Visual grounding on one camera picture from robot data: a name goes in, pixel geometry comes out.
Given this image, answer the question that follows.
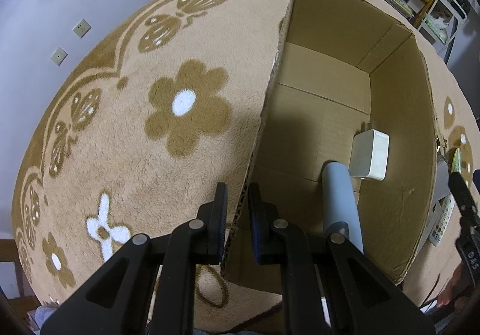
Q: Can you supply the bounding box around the white remote control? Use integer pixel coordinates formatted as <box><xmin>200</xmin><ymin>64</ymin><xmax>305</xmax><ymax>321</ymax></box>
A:
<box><xmin>429</xmin><ymin>194</ymin><xmax>456</xmax><ymax>246</ymax></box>

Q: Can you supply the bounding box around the green oval fan card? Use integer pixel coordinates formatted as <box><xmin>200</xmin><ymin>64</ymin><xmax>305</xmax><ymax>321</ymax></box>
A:
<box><xmin>450</xmin><ymin>148</ymin><xmax>462</xmax><ymax>173</ymax></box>

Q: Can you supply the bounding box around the grey-blue cylindrical device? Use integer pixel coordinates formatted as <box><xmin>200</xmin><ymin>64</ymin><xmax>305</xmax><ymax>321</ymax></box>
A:
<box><xmin>321</xmin><ymin>162</ymin><xmax>364</xmax><ymax>253</ymax></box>

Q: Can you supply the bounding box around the white power adapter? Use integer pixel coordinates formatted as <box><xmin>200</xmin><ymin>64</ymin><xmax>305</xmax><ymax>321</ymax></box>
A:
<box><xmin>349</xmin><ymin>129</ymin><xmax>390</xmax><ymax>180</ymax></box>

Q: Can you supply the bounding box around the brown cardboard box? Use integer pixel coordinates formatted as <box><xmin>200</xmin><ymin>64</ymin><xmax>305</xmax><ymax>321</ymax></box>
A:
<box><xmin>230</xmin><ymin>0</ymin><xmax>435</xmax><ymax>282</ymax></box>

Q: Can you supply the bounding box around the person's right hand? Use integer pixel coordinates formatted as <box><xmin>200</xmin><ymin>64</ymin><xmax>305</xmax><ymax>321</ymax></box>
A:
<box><xmin>436</xmin><ymin>263</ymin><xmax>470</xmax><ymax>312</ymax></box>

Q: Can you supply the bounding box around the grey flat box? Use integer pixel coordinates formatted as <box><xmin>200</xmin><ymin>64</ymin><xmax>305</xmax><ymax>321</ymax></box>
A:
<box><xmin>432</xmin><ymin>160</ymin><xmax>450</xmax><ymax>203</ymax></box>

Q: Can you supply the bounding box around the beige floral carpet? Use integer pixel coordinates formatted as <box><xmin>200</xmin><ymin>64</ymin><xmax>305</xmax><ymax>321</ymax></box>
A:
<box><xmin>12</xmin><ymin>0</ymin><xmax>479</xmax><ymax>333</ymax></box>

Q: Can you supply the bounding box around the white metal rack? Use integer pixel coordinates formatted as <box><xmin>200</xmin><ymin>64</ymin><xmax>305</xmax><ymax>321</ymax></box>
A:
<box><xmin>418</xmin><ymin>0</ymin><xmax>470</xmax><ymax>53</ymax></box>

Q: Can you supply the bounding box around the lower wall socket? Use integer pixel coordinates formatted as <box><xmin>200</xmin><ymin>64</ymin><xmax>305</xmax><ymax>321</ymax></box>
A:
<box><xmin>50</xmin><ymin>47</ymin><xmax>68</xmax><ymax>66</ymax></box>

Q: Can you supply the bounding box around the wall socket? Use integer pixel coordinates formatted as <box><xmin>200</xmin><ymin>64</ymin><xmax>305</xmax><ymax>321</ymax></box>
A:
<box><xmin>72</xmin><ymin>19</ymin><xmax>91</xmax><ymax>38</ymax></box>
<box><xmin>50</xmin><ymin>47</ymin><xmax>68</xmax><ymax>66</ymax></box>

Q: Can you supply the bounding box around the upper wall socket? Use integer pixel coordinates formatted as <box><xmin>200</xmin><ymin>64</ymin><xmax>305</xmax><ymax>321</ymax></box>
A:
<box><xmin>72</xmin><ymin>19</ymin><xmax>91</xmax><ymax>38</ymax></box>

